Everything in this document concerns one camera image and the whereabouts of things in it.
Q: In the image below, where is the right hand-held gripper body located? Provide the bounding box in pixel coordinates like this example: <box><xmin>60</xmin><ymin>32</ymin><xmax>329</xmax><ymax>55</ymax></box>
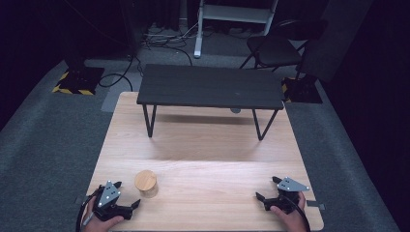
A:
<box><xmin>263</xmin><ymin>176</ymin><xmax>310</xmax><ymax>215</ymax></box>

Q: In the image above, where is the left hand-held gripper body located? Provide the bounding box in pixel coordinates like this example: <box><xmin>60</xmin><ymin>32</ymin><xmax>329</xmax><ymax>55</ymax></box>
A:
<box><xmin>92</xmin><ymin>180</ymin><xmax>133</xmax><ymax>222</ymax></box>

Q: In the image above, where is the person's right hand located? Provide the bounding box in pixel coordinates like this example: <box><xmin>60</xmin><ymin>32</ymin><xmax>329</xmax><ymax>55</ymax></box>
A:
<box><xmin>270</xmin><ymin>190</ymin><xmax>308</xmax><ymax>232</ymax></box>

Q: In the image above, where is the person's left hand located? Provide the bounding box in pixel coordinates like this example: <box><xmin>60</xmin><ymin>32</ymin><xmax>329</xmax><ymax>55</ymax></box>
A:
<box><xmin>81</xmin><ymin>195</ymin><xmax>126</xmax><ymax>232</ymax></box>

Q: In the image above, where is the glass jar with wooden lid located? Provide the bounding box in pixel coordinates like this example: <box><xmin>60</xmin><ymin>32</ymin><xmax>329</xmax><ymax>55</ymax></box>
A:
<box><xmin>133</xmin><ymin>169</ymin><xmax>160</xmax><ymax>199</ymax></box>

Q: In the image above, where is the grey tape strip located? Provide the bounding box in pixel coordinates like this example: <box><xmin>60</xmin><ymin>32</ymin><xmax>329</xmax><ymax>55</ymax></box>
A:
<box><xmin>306</xmin><ymin>199</ymin><xmax>327</xmax><ymax>211</ymax></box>

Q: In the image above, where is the black base with hazard tape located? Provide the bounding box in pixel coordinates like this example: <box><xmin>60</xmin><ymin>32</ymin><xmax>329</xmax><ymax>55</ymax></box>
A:
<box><xmin>51</xmin><ymin>66</ymin><xmax>106</xmax><ymax>97</ymax></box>
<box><xmin>280</xmin><ymin>74</ymin><xmax>324</xmax><ymax>105</ymax></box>

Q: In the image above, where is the black riser shelf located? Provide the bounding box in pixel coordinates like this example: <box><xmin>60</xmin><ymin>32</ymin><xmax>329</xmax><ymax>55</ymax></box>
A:
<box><xmin>135</xmin><ymin>63</ymin><xmax>285</xmax><ymax>142</ymax></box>

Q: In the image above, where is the black folding chair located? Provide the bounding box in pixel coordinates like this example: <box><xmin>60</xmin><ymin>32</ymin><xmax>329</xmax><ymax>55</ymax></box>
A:
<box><xmin>239</xmin><ymin>18</ymin><xmax>329</xmax><ymax>81</ymax></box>

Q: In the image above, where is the grey curtain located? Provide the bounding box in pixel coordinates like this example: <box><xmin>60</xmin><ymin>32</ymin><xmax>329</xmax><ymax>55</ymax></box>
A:
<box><xmin>298</xmin><ymin>0</ymin><xmax>375</xmax><ymax>83</ymax></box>

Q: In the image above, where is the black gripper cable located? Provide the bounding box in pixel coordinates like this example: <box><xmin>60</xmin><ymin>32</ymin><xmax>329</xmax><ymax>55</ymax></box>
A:
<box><xmin>74</xmin><ymin>186</ymin><xmax>104</xmax><ymax>232</ymax></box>
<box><xmin>282</xmin><ymin>193</ymin><xmax>312</xmax><ymax>232</ymax></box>

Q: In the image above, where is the black floor cable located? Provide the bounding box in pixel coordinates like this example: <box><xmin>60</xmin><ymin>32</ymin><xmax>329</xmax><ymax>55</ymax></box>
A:
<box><xmin>98</xmin><ymin>52</ymin><xmax>145</xmax><ymax>93</ymax></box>

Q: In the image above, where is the bundle of floor cables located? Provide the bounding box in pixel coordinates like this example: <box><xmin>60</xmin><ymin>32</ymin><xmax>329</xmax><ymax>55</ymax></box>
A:
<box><xmin>140</xmin><ymin>20</ymin><xmax>214</xmax><ymax>67</ymax></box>

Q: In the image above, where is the white metal stand frame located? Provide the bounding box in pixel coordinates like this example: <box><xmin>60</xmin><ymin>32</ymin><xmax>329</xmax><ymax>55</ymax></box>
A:
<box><xmin>192</xmin><ymin>0</ymin><xmax>280</xmax><ymax>59</ymax></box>

